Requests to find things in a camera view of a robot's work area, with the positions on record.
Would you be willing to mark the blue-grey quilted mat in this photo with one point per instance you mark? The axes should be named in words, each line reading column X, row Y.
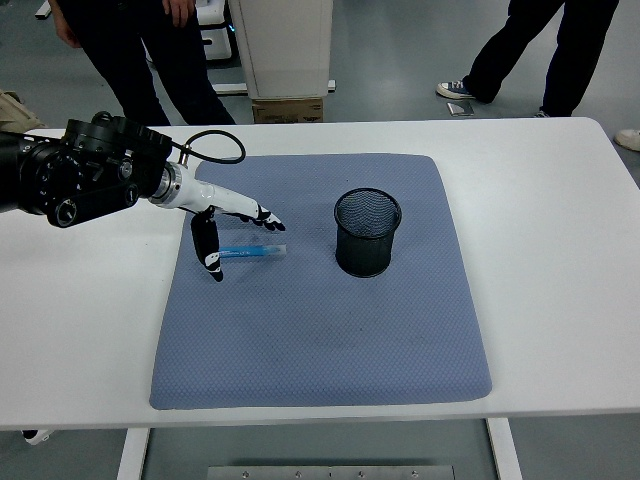
column 300, row 325

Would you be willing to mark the person with blue sneakers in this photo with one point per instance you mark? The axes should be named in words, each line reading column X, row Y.
column 520, row 45

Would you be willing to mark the white black object under table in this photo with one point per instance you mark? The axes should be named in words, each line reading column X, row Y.
column 36, row 437

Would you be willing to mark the brown cardboard box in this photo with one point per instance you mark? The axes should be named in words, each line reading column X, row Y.
column 287, row 111

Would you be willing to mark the white furniture foot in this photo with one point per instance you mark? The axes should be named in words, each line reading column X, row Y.
column 45, row 9

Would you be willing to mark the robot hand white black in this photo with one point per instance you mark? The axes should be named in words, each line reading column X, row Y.
column 220, row 197

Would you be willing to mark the person's hand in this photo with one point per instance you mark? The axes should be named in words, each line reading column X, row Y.
column 67, row 32
column 180, row 10

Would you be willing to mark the person in dark trousers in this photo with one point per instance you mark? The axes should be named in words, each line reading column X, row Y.
column 130, row 60

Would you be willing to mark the white mobile device base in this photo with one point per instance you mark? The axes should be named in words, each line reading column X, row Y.
column 217, row 40

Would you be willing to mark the grey metal floor plate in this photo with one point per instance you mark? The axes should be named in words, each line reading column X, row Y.
column 460, row 109

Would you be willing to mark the black mesh pen holder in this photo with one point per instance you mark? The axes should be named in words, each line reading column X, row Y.
column 365, row 255

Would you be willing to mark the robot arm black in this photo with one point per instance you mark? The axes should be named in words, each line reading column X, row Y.
column 75, row 170

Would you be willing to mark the blue marker pen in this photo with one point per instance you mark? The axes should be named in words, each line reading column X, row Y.
column 255, row 251

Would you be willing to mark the person's white shoe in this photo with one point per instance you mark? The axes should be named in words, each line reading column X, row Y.
column 629, row 140

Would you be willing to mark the white cabinet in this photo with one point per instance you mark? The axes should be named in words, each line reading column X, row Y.
column 285, row 50

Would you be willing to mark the white table leg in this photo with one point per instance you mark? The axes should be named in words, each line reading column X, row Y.
column 132, row 455
column 505, row 450

